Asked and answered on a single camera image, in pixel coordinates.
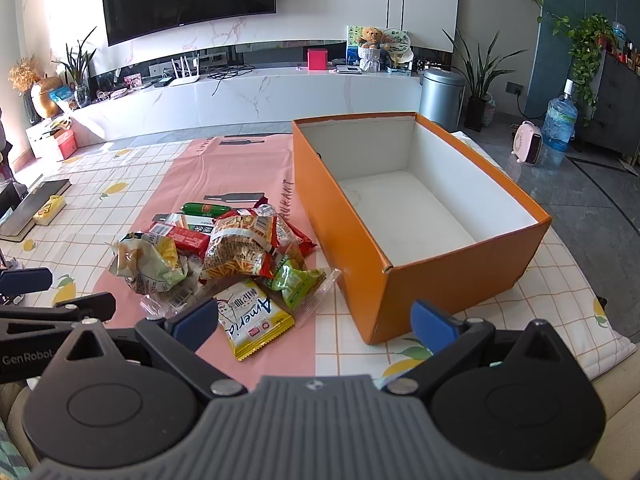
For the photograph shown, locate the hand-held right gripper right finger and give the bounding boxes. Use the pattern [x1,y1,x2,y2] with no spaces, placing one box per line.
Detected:
[380,299,586,396]

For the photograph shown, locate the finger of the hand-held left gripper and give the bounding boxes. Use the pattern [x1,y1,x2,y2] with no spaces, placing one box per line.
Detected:
[0,267,53,306]
[0,292,117,341]

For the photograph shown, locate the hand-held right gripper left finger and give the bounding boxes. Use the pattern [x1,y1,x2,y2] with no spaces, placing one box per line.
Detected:
[50,296,248,402]

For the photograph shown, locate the clear candy packet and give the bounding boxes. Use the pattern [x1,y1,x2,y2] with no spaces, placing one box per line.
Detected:
[140,285,216,318]

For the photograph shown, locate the yellow snack packet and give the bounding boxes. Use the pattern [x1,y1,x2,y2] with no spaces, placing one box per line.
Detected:
[212,280,295,362]

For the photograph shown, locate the green white packet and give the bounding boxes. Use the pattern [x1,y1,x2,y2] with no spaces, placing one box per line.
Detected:
[109,231,190,296]

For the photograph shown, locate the orange striped fries packet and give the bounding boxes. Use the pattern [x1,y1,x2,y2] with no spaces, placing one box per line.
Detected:
[200,214,278,281]

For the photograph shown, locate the red green biscuit packet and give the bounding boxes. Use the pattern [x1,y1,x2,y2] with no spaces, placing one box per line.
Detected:
[145,222,212,256]

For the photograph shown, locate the striped stick biscuit packet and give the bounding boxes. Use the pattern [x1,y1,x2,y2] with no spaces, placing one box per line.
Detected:
[152,212,216,231]

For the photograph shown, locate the green snack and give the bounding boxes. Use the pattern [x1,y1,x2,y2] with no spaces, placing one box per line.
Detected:
[260,255,342,329]

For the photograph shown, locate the green sausage stick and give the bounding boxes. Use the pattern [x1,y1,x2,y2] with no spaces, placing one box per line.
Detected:
[181,202,236,219]

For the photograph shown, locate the orange cardboard box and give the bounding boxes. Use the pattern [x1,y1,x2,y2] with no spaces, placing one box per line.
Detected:
[291,112,552,346]

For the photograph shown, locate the red snack packet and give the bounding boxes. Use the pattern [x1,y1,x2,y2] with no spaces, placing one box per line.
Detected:
[252,197,317,261]

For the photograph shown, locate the black flat case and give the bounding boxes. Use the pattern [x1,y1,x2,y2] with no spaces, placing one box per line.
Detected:
[0,178,72,241]

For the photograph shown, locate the small yellow box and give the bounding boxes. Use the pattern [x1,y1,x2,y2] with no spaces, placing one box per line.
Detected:
[34,195,67,225]

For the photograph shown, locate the pink gift box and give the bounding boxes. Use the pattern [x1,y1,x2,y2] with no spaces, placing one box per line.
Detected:
[56,129,77,162]

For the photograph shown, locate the pink printed mat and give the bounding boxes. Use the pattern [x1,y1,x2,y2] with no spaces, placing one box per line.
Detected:
[92,132,321,391]

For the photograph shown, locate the golden vase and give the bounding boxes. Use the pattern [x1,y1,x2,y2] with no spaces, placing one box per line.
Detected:
[31,76,63,118]

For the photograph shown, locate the potted orchid plant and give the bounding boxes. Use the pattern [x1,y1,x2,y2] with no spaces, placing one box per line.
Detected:
[52,27,98,108]

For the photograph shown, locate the dried flowers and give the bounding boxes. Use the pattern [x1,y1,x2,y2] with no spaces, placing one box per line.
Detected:
[9,56,43,93]

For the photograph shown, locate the pink heater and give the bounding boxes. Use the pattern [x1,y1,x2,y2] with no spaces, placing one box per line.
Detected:
[511,120,544,164]

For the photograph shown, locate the potted long-leaf plant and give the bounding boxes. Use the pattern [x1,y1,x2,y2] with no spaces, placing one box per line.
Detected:
[442,27,528,132]

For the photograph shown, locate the grey trash can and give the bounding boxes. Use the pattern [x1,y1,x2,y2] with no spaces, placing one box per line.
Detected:
[419,67,466,132]

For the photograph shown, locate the white router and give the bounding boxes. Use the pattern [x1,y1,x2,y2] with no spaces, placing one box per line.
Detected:
[167,52,202,87]

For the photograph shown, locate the blue water bottle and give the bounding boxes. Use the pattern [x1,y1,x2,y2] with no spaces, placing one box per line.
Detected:
[542,79,579,152]

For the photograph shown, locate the white marble console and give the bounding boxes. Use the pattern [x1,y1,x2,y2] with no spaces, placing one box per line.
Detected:
[70,62,426,143]

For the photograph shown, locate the dark grey cabinet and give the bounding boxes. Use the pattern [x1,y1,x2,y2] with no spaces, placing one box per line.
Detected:
[580,50,640,158]

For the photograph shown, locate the round painted fan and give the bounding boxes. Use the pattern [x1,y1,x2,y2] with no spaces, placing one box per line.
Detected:
[382,29,415,53]

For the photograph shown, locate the teddy bear in white wrap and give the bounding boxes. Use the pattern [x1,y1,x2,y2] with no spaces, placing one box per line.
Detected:
[356,26,386,73]

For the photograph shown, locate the landscape picture card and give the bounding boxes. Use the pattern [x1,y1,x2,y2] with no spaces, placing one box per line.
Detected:
[346,25,371,66]

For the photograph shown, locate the trailing vine plant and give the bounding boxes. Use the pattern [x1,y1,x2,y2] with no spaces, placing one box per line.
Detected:
[565,14,618,121]

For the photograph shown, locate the black cables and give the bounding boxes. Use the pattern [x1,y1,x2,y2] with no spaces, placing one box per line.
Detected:
[207,62,256,96]

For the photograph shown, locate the white wall cabinet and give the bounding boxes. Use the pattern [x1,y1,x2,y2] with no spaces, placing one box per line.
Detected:
[385,0,461,53]

